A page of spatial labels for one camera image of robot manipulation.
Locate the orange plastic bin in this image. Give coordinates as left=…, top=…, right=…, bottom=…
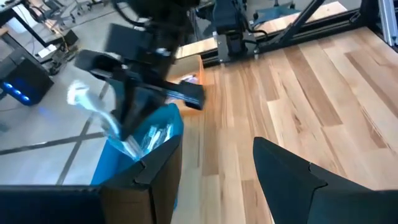
left=166, top=55, right=206, bottom=116

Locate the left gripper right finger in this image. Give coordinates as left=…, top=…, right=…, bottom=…
left=252, top=136, right=374, bottom=224

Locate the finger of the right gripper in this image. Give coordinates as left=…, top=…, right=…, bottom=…
left=114, top=80, right=140, bottom=141
left=137, top=86, right=168, bottom=126

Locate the white rail bracket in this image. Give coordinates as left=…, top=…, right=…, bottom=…
left=377, top=0, right=398, bottom=47

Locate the black box with lights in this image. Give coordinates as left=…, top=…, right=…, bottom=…
left=0, top=57, right=54, bottom=106

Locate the purple white toothbrush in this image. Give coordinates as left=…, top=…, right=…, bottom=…
left=180, top=74, right=200, bottom=85

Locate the blue plastic bin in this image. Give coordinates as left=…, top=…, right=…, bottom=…
left=91, top=103, right=184, bottom=187

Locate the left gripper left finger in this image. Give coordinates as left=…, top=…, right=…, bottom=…
left=99, top=135, right=183, bottom=224

